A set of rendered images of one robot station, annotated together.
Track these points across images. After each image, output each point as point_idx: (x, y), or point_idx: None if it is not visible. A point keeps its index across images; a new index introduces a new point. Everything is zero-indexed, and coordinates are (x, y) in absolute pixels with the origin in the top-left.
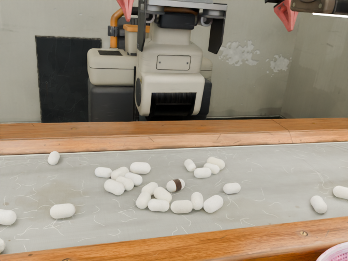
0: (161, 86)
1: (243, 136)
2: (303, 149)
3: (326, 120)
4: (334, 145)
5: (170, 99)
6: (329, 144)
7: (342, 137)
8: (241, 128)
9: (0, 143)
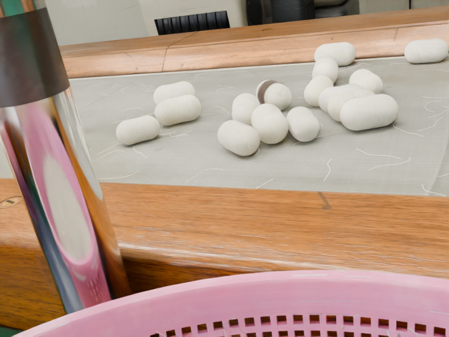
0: (165, 7)
1: (79, 61)
2: (156, 81)
3: (315, 22)
4: (244, 71)
5: (186, 28)
6: (238, 70)
7: (288, 53)
8: (99, 49)
9: None
